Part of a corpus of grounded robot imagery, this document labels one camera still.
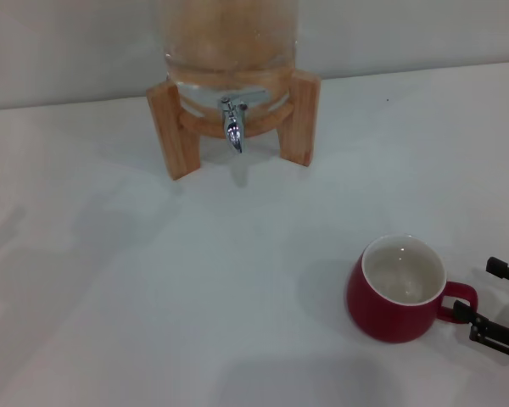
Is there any clear glass dispenser jar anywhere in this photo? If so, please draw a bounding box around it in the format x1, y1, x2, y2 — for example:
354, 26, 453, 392
159, 0, 300, 128

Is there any chrome faucet tap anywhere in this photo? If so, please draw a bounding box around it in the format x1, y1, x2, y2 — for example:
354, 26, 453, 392
218, 96, 249, 155

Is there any red ceramic cup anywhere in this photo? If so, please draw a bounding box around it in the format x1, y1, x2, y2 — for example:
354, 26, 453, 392
345, 233, 479, 343

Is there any wooden dispenser stand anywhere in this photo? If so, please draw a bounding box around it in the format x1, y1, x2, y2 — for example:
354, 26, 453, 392
146, 70, 322, 182

